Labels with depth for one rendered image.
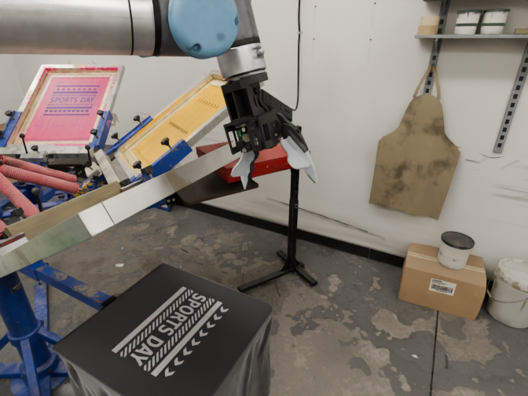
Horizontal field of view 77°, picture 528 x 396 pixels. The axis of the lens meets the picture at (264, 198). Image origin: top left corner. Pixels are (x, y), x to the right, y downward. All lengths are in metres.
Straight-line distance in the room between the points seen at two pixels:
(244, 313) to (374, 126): 1.86
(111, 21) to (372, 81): 2.30
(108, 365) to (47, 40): 0.86
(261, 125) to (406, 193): 2.23
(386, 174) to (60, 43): 2.42
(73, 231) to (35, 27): 0.27
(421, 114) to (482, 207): 0.78
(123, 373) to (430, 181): 2.22
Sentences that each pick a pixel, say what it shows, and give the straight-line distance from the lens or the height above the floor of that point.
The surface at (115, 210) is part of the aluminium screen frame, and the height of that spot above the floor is 1.51.
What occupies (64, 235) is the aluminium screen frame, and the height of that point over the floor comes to 1.48.
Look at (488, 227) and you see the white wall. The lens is 2.83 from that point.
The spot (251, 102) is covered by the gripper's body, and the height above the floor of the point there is 1.65.
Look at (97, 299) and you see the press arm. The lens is 1.34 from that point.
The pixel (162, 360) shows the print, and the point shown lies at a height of 0.95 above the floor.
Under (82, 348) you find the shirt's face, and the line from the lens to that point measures 1.15.
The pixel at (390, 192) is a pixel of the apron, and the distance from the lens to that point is 2.68.
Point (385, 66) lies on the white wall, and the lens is 2.56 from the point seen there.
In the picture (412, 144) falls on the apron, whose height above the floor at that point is 1.06.
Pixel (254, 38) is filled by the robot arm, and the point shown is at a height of 1.74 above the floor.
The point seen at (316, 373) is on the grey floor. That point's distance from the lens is 2.17.
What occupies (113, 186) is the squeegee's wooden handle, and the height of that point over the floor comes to 1.28.
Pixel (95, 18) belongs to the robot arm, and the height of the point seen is 1.76.
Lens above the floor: 1.74
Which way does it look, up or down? 26 degrees down
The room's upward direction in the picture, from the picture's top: straight up
